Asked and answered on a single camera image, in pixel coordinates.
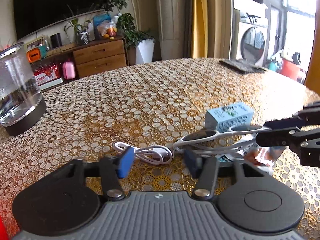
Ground yellow giraffe chair back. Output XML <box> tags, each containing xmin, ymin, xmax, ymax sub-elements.
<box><xmin>305</xmin><ymin>5</ymin><xmax>320</xmax><ymax>94</ymax></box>

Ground light blue small carton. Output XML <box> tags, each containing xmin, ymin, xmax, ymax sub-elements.
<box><xmin>204</xmin><ymin>102</ymin><xmax>254</xmax><ymax>133</ymax></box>

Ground bag of fruit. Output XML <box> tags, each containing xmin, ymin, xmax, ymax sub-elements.
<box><xmin>97</xmin><ymin>13</ymin><xmax>121</xmax><ymax>40</ymax></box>

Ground green leafy plant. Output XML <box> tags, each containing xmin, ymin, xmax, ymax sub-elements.
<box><xmin>103</xmin><ymin>0</ymin><xmax>155</xmax><ymax>49</ymax></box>

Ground red gift box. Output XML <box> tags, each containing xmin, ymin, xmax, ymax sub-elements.
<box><xmin>34</xmin><ymin>63</ymin><xmax>62</xmax><ymax>86</ymax></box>

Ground white plant pot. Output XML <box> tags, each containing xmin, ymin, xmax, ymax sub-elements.
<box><xmin>136</xmin><ymin>39</ymin><xmax>155</xmax><ymax>64</ymax></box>

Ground wooden drawer cabinet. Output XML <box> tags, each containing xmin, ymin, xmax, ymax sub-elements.
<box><xmin>73</xmin><ymin>37</ymin><xmax>127</xmax><ymax>78</ymax></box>

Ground pink small case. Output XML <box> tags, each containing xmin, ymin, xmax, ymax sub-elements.
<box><xmin>62</xmin><ymin>60</ymin><xmax>76</xmax><ymax>80</ymax></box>

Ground red bucket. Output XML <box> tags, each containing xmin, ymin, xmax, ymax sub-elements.
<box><xmin>280</xmin><ymin>58</ymin><xmax>300</xmax><ymax>81</ymax></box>

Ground orange clock radio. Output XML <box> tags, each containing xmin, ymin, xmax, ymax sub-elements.
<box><xmin>27</xmin><ymin>48</ymin><xmax>41</xmax><ymax>63</ymax></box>

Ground dark grey folded cloth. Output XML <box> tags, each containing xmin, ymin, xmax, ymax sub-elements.
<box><xmin>219</xmin><ymin>59</ymin><xmax>266</xmax><ymax>74</ymax></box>

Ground white washing machine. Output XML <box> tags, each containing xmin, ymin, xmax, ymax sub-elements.
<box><xmin>231</xmin><ymin>0</ymin><xmax>268</xmax><ymax>66</ymax></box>

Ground white usb cable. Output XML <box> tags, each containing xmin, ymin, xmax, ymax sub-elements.
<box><xmin>112</xmin><ymin>142</ymin><xmax>185</xmax><ymax>166</ymax></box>

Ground yellow curtain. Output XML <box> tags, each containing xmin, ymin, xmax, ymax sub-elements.
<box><xmin>191</xmin><ymin>0</ymin><xmax>208</xmax><ymax>58</ymax></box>

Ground white sunglasses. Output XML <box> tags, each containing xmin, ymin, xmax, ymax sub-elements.
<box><xmin>173</xmin><ymin>124</ymin><xmax>271</xmax><ymax>150</ymax></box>

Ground red cardboard box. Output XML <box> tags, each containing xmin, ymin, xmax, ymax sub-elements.
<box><xmin>0</xmin><ymin>217</ymin><xmax>9</xmax><ymax>240</ymax></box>

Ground lace patterned tablecloth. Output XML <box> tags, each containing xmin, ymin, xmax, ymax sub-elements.
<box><xmin>1</xmin><ymin>59</ymin><xmax>319</xmax><ymax>237</ymax></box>

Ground glass electric kettle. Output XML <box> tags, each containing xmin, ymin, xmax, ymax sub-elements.
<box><xmin>0</xmin><ymin>42</ymin><xmax>47</xmax><ymax>136</ymax></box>

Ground white blue food sachet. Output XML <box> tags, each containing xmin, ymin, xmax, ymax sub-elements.
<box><xmin>216</xmin><ymin>134</ymin><xmax>286</xmax><ymax>176</ymax></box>

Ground black television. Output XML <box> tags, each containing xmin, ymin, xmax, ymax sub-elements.
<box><xmin>13</xmin><ymin>0</ymin><xmax>103</xmax><ymax>39</ymax></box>

